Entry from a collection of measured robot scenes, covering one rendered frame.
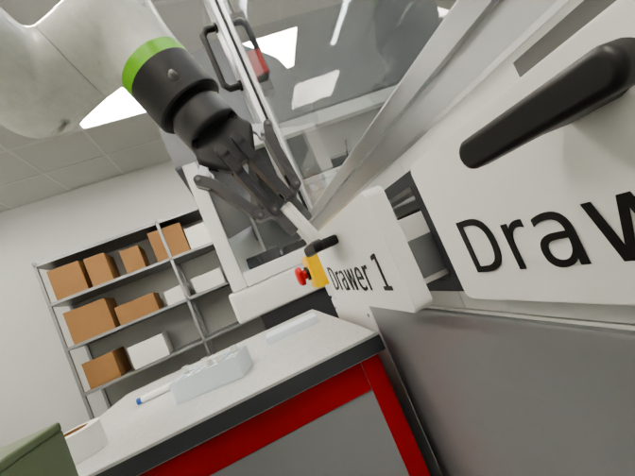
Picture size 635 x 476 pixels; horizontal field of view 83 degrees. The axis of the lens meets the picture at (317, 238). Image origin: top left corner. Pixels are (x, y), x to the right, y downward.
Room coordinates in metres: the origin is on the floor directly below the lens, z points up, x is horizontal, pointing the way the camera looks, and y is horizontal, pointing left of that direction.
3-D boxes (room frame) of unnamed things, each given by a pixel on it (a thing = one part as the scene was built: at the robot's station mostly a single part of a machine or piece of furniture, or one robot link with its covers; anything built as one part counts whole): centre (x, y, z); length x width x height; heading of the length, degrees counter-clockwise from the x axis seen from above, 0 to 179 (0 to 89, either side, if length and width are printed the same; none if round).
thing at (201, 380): (0.66, 0.27, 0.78); 0.12 x 0.08 x 0.04; 91
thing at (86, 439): (0.55, 0.46, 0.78); 0.07 x 0.07 x 0.04
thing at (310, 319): (0.88, 0.14, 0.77); 0.13 x 0.09 x 0.02; 98
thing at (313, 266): (0.76, 0.03, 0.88); 0.07 x 0.05 x 0.07; 12
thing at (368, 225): (0.44, -0.03, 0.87); 0.29 x 0.02 x 0.11; 12
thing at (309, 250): (0.43, 0.00, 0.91); 0.07 x 0.04 x 0.01; 12
